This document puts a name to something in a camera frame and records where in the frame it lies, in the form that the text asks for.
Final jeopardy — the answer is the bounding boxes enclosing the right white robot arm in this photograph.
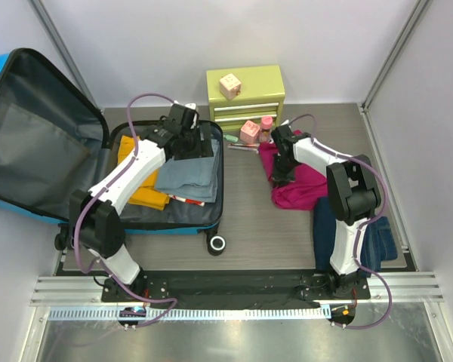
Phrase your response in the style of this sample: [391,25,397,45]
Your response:
[272,124,381,299]

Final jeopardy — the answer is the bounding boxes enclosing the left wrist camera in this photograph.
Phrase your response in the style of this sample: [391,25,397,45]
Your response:
[171,103,199,130]

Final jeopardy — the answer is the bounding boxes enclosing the grey blue garment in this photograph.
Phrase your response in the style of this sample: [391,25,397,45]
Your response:
[155,139,220,203]

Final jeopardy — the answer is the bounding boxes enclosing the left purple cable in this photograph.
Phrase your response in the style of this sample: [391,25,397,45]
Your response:
[69,92,179,327]

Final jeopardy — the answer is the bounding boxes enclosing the aluminium rail frame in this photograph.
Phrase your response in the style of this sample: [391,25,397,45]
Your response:
[30,272,443,323]

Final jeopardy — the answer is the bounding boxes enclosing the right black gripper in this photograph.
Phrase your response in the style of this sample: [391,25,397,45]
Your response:
[271,154,296,189]

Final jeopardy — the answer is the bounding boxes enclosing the pink silver pen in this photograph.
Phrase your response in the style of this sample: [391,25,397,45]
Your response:
[227,144,259,154]

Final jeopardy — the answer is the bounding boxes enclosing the dark blue jeans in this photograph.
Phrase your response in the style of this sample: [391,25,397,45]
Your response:
[313,197,398,272]

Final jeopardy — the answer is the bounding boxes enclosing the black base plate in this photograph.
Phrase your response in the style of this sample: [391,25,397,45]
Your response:
[101,269,371,311]

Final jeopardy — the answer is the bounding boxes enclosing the purple cable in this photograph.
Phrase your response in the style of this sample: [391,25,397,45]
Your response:
[286,114,394,332]
[69,92,179,327]

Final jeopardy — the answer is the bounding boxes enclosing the pink capped bottle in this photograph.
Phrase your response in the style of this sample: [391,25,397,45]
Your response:
[258,116,273,143]

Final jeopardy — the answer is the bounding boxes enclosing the pink cube on cabinet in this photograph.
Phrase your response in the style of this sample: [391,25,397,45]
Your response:
[219,73,242,100]

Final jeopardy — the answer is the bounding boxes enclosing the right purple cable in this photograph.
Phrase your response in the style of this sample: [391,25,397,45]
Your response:
[286,114,394,332]

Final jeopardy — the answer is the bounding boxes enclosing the magenta cloth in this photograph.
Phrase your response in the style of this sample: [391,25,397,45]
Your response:
[258,141,328,211]

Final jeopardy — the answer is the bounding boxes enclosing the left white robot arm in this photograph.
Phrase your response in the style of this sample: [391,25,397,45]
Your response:
[69,102,213,302]

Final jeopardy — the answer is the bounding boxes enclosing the pink cube on table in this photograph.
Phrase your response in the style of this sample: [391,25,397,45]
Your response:
[239,120,260,144]

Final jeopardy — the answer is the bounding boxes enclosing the green drawer cabinet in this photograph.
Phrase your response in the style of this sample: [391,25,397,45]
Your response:
[206,65,285,130]

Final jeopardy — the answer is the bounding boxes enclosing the mint green small tool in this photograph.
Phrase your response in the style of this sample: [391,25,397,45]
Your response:
[223,134,239,143]

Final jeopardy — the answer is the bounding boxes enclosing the yellow garment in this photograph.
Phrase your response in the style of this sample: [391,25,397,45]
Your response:
[117,135,170,210]

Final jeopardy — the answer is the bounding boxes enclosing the red white patterned garment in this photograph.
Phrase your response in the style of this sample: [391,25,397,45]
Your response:
[168,195,205,207]

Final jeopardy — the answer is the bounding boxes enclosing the blue fish-print suitcase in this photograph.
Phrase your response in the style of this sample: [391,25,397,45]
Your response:
[0,48,225,255]

